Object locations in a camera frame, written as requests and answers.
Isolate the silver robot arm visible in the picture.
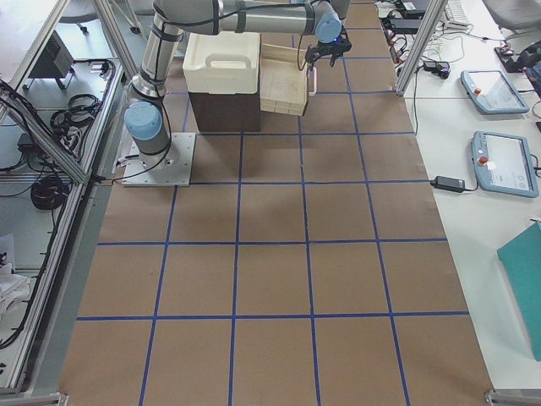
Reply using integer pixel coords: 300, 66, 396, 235
124, 1, 352, 170

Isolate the upper teach pendant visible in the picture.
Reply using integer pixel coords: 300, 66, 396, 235
461, 70, 530, 114

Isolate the lower teach pendant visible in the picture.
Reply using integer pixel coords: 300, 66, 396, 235
471, 130, 539, 198

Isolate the brown paper mat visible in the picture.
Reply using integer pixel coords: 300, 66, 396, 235
59, 1, 490, 405

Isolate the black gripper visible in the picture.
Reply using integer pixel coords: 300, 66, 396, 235
305, 31, 352, 74

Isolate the wooden drawer with white handle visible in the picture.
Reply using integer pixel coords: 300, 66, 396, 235
260, 43, 317, 116

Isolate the aluminium frame post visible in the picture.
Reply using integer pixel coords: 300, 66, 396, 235
395, 0, 447, 96

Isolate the black equipment box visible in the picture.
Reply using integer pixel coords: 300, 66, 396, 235
23, 31, 74, 90

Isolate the coiled black cable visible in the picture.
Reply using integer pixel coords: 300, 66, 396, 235
30, 175, 69, 211

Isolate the black power adapter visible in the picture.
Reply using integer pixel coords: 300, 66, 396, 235
430, 176, 466, 193

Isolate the teach pendant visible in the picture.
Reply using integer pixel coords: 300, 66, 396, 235
471, 130, 539, 198
461, 70, 530, 114

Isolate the dark wooden drawer cabinet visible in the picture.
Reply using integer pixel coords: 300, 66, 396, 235
189, 92, 261, 133

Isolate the white plastic storage bin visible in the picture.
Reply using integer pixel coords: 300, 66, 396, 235
183, 31, 260, 95

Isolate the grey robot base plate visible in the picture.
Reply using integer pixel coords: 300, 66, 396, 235
121, 132, 196, 187

